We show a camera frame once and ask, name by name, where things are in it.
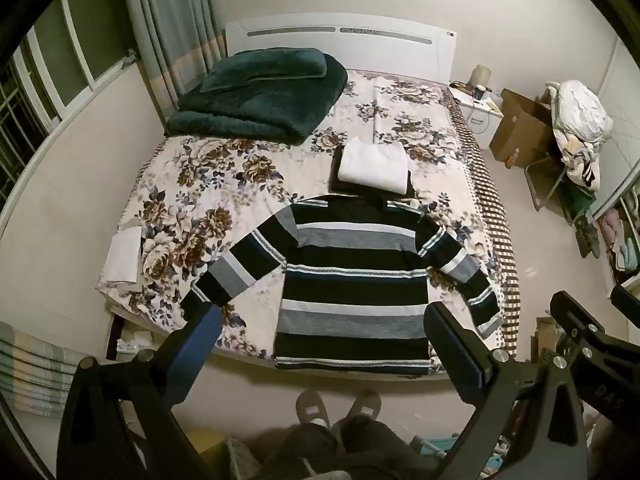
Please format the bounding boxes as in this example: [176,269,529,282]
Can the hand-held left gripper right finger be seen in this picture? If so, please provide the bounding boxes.
[423,303,590,480]

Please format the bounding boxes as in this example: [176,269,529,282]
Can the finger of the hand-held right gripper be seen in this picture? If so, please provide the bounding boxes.
[611,284,640,318]
[549,290,640,424]

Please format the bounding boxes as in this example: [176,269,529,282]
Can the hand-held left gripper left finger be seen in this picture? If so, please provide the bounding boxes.
[56,302,224,480]

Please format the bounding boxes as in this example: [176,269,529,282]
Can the striped knit sweater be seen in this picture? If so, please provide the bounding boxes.
[180,197,503,376]

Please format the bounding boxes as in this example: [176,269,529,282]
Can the white open wardrobe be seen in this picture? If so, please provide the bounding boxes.
[592,180,640,302]

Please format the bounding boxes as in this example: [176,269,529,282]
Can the pair of dark floor slippers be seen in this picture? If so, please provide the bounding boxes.
[572,214,604,259]

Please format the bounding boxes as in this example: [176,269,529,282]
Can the grey slipper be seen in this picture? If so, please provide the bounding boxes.
[345,389,383,423]
[295,390,331,428]

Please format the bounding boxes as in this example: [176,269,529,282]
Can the small white folded cloth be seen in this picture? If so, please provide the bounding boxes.
[102,226,145,285]

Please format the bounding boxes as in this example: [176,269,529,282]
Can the person's dark trousers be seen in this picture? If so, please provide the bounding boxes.
[260,417,433,480]

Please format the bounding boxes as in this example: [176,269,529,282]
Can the striped folded cloth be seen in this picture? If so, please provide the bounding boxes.
[0,321,101,417]

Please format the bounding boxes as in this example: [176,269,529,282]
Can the brown cardboard box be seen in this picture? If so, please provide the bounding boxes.
[488,88,557,169]

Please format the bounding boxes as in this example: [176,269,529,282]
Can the bed with floral sheet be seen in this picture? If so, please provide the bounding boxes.
[97,12,521,376]

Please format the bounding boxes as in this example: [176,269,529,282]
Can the white folded garment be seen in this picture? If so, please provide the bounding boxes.
[337,136,408,195]

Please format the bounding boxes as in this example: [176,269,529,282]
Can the black folded garment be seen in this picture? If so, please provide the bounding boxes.
[327,146,416,201]

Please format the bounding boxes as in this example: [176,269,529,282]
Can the white nightstand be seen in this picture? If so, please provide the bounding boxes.
[447,84,504,149]

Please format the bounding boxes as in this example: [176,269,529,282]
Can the dark green plush blanket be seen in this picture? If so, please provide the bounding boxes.
[165,49,348,145]

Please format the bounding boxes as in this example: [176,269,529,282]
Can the pale green curtain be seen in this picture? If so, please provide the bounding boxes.
[117,0,227,131]

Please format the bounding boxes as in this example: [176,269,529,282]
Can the metal frame chair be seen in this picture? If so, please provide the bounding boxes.
[524,147,596,223]

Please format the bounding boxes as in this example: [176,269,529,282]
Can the window with white frame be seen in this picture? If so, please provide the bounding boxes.
[0,0,137,201]

